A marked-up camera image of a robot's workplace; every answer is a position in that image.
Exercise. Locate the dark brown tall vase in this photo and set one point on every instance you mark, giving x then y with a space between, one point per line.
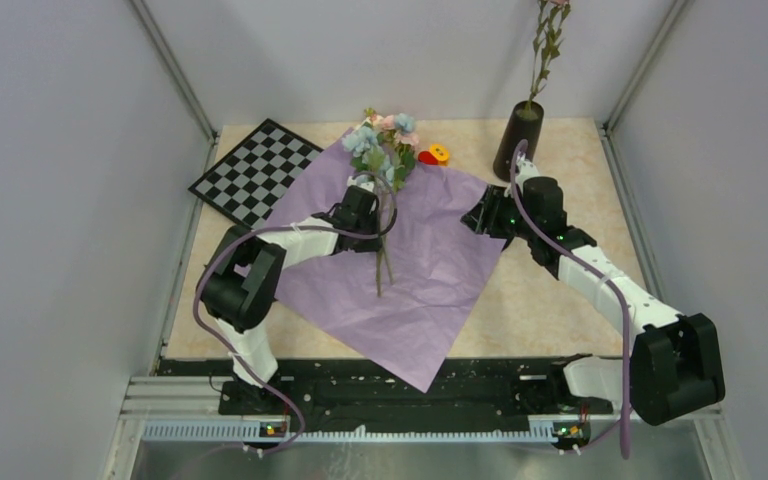
522 133

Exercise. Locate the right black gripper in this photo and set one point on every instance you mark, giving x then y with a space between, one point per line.
483 218

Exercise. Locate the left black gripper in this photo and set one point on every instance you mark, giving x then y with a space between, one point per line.
371 245

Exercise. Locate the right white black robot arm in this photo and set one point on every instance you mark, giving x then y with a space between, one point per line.
671 364

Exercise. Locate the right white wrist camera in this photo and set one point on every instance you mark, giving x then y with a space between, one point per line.
524 170

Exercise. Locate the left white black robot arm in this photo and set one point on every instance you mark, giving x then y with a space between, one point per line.
238 287

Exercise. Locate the red toy block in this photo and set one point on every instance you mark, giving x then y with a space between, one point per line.
426 157

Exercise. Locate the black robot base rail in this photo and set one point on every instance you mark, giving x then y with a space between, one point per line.
467 395

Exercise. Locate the cream rose flower stem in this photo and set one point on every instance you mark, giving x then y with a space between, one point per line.
372 119

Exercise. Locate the pink and purple wrapping paper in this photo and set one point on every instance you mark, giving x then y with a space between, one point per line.
440 268

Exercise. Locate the black and white checkerboard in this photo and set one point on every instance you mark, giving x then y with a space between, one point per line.
244 185

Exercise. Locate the pink rose flower stem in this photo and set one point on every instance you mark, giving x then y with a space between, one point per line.
400 139

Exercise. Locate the blue hydrangea flower stem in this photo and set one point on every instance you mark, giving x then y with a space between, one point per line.
373 170

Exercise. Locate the white slotted cable duct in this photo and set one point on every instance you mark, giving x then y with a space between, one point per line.
266 432

